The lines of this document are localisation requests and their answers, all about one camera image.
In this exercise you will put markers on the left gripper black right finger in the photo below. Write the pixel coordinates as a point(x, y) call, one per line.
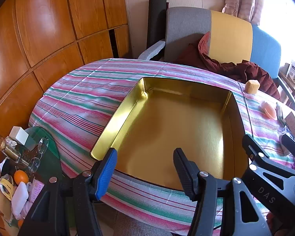
point(188, 174)

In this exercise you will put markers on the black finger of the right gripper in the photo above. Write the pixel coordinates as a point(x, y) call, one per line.
point(288, 143)

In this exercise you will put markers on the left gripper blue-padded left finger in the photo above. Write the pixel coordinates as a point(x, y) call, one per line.
point(104, 172)

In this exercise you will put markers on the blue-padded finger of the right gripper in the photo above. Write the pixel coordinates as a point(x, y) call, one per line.
point(254, 151)

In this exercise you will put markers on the tan cardboard box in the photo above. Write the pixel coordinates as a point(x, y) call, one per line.
point(293, 127)

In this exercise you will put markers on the green edged snack packet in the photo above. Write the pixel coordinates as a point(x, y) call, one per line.
point(280, 117)

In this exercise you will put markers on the peach silicone cup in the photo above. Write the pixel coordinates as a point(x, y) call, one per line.
point(269, 110)

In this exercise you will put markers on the small yellow sponge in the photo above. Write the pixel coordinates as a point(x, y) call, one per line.
point(252, 86)

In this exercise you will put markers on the gold tin box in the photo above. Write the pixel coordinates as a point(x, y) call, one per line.
point(159, 115)

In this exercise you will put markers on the green glass side table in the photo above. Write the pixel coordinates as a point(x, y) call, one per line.
point(47, 152)

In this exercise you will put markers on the striped tablecloth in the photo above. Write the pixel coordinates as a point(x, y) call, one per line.
point(77, 107)

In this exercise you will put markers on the white box on shelf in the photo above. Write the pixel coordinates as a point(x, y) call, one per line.
point(291, 72)

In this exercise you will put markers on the orange fruit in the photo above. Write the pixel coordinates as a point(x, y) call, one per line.
point(20, 176)

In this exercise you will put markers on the white cube box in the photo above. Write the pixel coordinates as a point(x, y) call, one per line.
point(19, 135)

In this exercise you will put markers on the glass bottle with cork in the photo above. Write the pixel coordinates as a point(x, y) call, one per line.
point(12, 153)

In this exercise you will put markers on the grey yellow blue armchair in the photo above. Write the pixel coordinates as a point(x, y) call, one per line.
point(230, 39)

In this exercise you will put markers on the maroon puffer jacket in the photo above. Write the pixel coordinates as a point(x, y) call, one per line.
point(196, 55)

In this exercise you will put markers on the wooden wardrobe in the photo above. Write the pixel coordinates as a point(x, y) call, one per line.
point(42, 40)

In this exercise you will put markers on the black rolled mat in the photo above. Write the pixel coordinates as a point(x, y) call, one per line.
point(156, 28)

